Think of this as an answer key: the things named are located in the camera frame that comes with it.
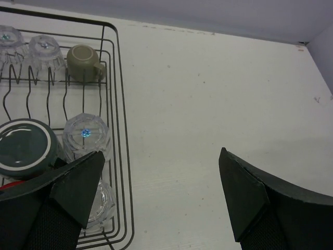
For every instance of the clear faceted glass cup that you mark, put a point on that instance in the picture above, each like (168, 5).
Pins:
(103, 208)
(13, 47)
(83, 134)
(46, 57)

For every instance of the red ceramic mug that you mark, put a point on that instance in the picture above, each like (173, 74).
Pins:
(9, 185)

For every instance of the olive green ceramic mug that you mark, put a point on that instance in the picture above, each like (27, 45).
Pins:
(84, 64)

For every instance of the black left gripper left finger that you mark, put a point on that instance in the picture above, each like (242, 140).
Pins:
(49, 211)

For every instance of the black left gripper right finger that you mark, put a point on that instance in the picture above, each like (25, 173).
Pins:
(267, 212)

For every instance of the black wire dish rack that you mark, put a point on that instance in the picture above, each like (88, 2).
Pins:
(55, 102)

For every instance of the dark green ceramic mug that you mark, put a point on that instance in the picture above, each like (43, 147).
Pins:
(29, 148)

